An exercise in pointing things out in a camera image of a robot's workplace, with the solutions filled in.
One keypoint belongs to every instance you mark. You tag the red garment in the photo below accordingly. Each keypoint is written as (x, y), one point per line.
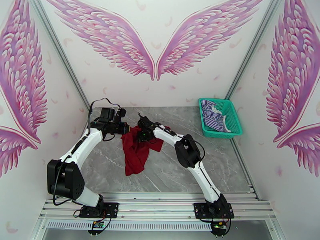
(135, 156)

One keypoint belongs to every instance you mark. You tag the blue white striped garment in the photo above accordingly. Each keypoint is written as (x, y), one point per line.
(212, 119)

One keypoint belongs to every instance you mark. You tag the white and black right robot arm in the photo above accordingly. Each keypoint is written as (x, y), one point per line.
(200, 176)

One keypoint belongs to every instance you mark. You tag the teal plastic basket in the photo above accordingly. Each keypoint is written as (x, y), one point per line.
(231, 114)

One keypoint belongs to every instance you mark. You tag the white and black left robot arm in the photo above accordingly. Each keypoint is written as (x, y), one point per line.
(75, 151)

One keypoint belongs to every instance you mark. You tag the aluminium corner post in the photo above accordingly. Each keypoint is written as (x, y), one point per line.
(255, 46)
(60, 50)

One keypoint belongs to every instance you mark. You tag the aluminium rail frame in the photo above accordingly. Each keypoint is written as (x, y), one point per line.
(155, 209)

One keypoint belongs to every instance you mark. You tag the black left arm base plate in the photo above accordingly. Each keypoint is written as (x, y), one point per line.
(111, 209)

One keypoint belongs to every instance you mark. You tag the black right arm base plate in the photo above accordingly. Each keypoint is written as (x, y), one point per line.
(200, 210)

